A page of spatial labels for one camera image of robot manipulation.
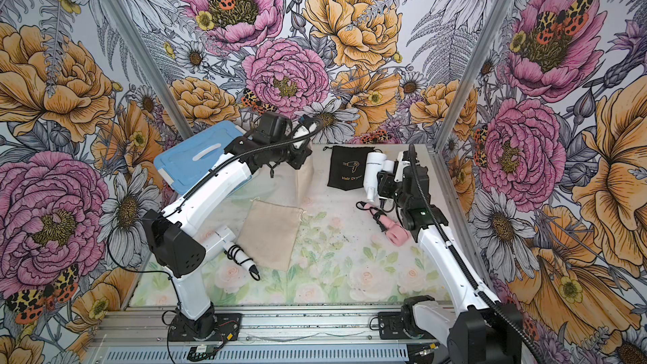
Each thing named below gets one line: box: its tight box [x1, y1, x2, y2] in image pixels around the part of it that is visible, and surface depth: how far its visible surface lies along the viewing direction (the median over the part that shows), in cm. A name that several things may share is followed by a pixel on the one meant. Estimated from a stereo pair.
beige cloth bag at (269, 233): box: [236, 198, 307, 272], surface depth 96 cm
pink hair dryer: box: [363, 203, 410, 247], surface depth 93 cm
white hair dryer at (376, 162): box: [363, 151, 395, 204], surface depth 84 cm
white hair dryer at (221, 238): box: [197, 225, 261, 282], surface depth 86 cm
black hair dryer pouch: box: [322, 145, 375, 192], surface depth 117 cm
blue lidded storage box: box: [153, 120, 246, 195], surface depth 96 cm
